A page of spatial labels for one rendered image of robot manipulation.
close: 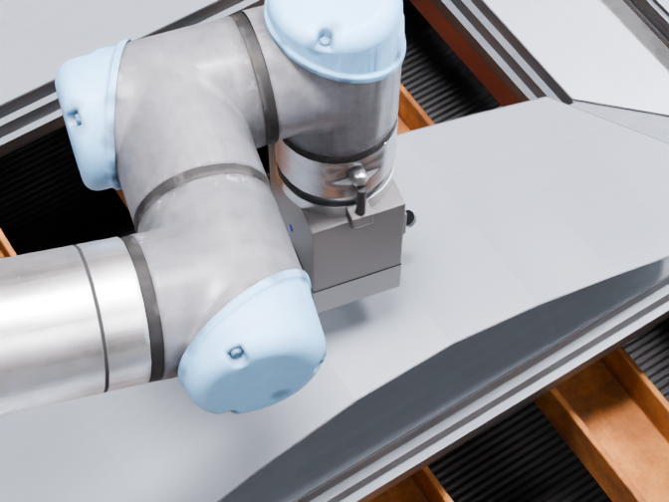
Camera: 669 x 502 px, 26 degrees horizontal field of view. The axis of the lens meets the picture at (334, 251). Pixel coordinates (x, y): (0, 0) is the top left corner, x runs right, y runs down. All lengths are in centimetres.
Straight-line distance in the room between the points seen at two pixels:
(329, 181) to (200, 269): 18
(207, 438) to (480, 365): 24
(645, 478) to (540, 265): 30
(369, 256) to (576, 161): 30
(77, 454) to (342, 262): 25
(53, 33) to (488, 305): 50
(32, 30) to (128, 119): 57
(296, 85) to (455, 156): 36
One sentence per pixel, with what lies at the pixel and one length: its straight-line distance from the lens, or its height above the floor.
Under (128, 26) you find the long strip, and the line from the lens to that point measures 133.
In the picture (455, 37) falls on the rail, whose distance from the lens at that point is 142.
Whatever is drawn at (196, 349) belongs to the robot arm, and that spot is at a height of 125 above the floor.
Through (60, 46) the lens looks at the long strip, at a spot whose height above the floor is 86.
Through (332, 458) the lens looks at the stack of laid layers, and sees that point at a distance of 110.
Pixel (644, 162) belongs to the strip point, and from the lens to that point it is 123.
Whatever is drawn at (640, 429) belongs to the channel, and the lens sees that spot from 133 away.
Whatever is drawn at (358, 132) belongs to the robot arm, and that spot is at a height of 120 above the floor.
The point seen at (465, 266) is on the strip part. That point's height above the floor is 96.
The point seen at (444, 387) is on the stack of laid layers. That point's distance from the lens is 112.
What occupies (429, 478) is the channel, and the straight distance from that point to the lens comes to 124.
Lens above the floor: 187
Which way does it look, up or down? 59 degrees down
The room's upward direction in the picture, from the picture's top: straight up
